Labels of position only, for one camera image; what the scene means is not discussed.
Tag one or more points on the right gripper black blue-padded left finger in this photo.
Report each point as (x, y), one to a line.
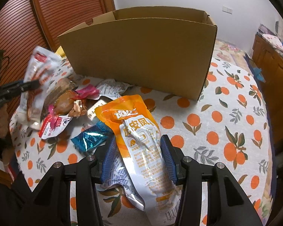
(49, 203)

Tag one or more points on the white red snack packet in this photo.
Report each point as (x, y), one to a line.
(39, 72)

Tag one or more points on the orange chicken feet snack bag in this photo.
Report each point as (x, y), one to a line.
(138, 139)

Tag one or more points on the person's left hand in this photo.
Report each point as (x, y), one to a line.
(4, 122)

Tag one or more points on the brown meat snack packet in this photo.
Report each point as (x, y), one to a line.
(61, 100)

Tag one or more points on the blue foil candy wrapper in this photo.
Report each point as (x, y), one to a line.
(92, 137)

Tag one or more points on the silver printed snack packet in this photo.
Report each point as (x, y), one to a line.
(118, 176)

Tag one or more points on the white pink snack packet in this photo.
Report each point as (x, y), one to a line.
(53, 125)

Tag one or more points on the yellow cloth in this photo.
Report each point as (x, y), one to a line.
(60, 52)

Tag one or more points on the orange print tablecloth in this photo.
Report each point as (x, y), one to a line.
(228, 124)

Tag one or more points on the wooden louvered wardrobe door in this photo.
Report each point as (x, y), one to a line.
(24, 24)

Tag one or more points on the white printed snack packet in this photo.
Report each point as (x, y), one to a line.
(109, 90)

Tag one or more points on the blue object near cabinet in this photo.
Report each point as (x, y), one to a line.
(258, 74)

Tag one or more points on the wooden sideboard cabinet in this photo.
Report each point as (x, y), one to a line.
(271, 63)

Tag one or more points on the brown cardboard box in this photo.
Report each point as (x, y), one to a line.
(168, 49)

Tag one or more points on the folded floral cloth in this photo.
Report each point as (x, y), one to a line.
(274, 41)

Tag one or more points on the white wall switch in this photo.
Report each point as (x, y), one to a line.
(227, 10)

